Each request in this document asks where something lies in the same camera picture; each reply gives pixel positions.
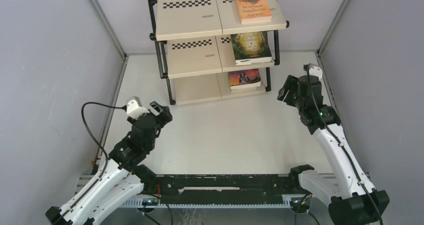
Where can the dark black-green book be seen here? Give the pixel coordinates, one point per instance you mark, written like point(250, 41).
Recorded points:
point(254, 61)

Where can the Jane Eyre blue book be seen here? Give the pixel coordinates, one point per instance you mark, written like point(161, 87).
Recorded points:
point(244, 79)

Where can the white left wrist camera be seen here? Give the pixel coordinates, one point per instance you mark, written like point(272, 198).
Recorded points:
point(134, 108)

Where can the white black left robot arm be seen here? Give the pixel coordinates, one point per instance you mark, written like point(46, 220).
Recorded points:
point(122, 174)

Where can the cream three-tier shelf rack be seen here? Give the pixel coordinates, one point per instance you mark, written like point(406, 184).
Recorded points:
point(194, 52)

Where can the orange paperback book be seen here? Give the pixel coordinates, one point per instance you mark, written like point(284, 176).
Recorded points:
point(253, 11)

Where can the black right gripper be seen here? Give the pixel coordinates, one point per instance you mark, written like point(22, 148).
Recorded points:
point(291, 84)

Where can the green garden cover book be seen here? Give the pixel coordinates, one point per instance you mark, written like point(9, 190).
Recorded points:
point(250, 45)

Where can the black mounting base rail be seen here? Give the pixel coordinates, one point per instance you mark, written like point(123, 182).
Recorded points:
point(224, 189)

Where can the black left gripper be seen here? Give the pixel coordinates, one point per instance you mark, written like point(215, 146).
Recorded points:
point(163, 110)

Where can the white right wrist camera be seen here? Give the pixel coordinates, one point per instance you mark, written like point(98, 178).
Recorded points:
point(313, 70)

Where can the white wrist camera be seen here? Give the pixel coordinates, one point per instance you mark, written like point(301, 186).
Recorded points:
point(134, 108)
point(313, 70)

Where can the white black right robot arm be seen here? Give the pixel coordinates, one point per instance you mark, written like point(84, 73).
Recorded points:
point(354, 200)

